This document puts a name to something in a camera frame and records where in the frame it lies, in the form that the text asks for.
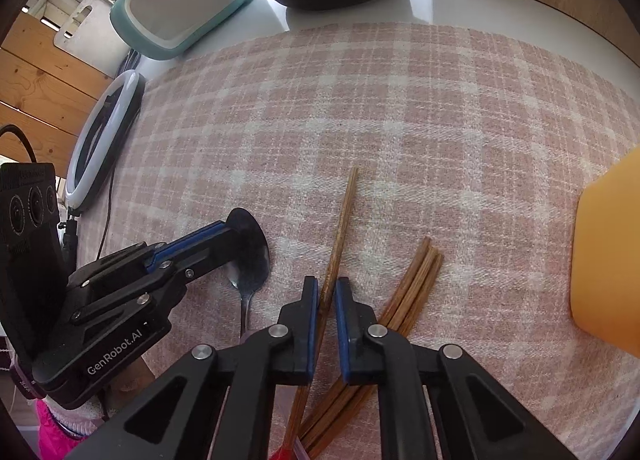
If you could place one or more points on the red-tipped wooden chopstick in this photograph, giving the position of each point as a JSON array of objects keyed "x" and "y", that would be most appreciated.
[{"x": 342, "y": 230}]

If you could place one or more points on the yellow plastic container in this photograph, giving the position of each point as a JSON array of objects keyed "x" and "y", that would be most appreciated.
[{"x": 610, "y": 260}]

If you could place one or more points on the scissors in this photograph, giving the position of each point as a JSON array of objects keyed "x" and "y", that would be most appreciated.
[{"x": 131, "y": 61}]

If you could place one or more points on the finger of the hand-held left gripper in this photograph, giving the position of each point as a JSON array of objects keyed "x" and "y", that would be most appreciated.
[
  {"x": 190, "y": 236},
  {"x": 200, "y": 255}
]

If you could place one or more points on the pile of wooden chopsticks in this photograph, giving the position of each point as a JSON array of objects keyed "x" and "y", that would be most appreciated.
[{"x": 410, "y": 285}]

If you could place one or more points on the pink plaid cloth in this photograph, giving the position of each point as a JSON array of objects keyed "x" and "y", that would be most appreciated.
[{"x": 400, "y": 115}]

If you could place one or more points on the metal spoon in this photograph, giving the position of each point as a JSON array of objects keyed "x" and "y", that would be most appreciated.
[{"x": 250, "y": 245}]

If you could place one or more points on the white teal rice cooker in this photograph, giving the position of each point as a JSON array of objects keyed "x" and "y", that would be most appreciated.
[{"x": 175, "y": 5}]

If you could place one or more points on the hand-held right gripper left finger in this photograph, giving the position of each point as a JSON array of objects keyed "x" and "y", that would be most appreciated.
[{"x": 314, "y": 330}]

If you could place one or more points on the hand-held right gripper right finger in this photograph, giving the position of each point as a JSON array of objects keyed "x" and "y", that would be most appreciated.
[{"x": 342, "y": 335}]

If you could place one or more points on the pine plank board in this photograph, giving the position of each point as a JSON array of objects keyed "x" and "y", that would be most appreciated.
[{"x": 35, "y": 80}]

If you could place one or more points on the white cutting board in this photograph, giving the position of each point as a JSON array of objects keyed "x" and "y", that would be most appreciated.
[{"x": 80, "y": 30}]

